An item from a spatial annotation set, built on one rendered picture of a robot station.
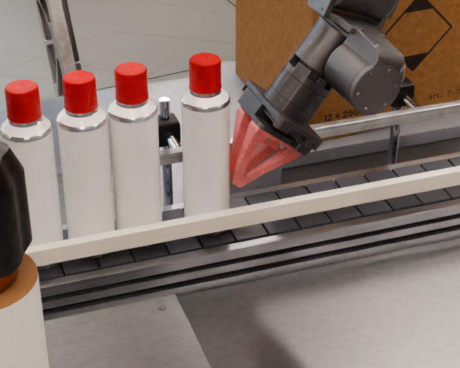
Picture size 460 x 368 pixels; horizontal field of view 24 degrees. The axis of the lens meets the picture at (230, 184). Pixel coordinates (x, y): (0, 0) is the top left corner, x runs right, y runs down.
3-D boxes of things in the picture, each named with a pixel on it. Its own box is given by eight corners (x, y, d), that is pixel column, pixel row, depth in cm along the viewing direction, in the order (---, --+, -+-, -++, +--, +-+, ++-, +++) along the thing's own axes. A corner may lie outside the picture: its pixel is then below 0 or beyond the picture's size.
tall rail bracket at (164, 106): (170, 247, 125) (165, 123, 116) (153, 215, 131) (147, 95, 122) (196, 242, 126) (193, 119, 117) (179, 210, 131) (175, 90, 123)
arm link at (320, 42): (350, 24, 117) (317, 1, 114) (384, 50, 112) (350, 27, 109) (313, 74, 119) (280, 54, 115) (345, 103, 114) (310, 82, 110)
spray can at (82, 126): (74, 263, 114) (58, 91, 103) (64, 236, 118) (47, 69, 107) (121, 254, 115) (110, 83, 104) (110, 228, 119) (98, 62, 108)
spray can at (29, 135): (20, 274, 112) (-2, 101, 101) (12, 247, 116) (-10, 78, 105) (69, 265, 113) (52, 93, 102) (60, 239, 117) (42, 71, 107)
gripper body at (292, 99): (271, 131, 110) (312, 72, 109) (237, 91, 119) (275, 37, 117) (315, 156, 114) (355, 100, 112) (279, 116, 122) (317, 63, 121)
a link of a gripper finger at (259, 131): (218, 182, 114) (269, 112, 112) (198, 152, 120) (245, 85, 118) (265, 207, 117) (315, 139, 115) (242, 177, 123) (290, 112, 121)
